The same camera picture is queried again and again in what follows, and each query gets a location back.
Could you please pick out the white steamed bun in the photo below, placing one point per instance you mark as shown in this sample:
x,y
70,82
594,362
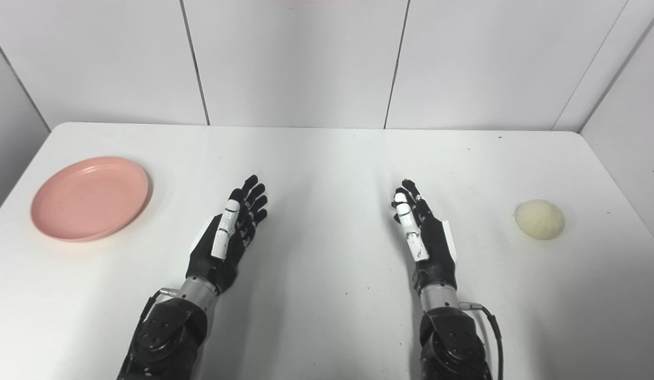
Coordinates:
x,y
539,219

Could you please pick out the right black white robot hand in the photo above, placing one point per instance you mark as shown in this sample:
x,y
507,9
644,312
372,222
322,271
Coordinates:
x,y
432,237

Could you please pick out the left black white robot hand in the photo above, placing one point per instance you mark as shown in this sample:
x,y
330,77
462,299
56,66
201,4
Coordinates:
x,y
233,240

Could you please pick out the pink round plate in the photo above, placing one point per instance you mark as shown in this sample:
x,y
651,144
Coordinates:
x,y
90,198

